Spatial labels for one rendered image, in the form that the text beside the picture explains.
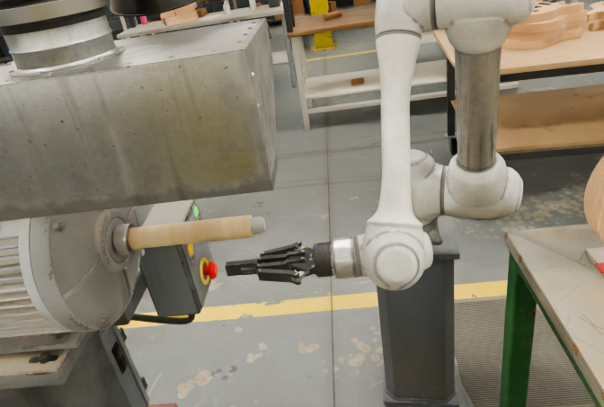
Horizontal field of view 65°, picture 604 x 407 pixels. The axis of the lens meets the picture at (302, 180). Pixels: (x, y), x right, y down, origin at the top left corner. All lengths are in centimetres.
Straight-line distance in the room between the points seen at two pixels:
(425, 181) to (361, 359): 97
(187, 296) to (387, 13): 74
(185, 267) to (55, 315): 37
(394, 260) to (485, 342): 144
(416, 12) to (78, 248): 79
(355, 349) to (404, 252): 141
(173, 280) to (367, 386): 120
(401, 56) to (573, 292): 58
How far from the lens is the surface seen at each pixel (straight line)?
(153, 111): 47
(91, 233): 72
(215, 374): 224
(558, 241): 120
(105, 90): 48
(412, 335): 175
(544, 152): 283
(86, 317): 73
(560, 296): 105
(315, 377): 211
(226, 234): 69
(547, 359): 221
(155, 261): 102
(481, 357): 217
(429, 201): 145
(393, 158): 92
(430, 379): 191
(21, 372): 83
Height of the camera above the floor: 161
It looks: 27 degrees down
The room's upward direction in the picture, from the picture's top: 10 degrees counter-clockwise
